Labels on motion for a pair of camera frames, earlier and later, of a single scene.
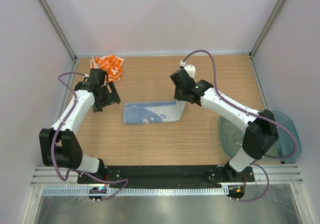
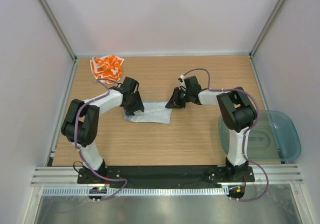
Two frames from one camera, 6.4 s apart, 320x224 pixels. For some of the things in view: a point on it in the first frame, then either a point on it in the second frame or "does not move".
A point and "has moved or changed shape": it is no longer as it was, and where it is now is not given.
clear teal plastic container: x=232 y=135 does not move
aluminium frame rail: x=47 y=177 does not move
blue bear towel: x=153 y=112 has moved or changed shape
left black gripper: x=112 y=98 → x=137 y=107
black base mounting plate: x=167 y=176 does not move
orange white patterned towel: x=112 y=64 does not move
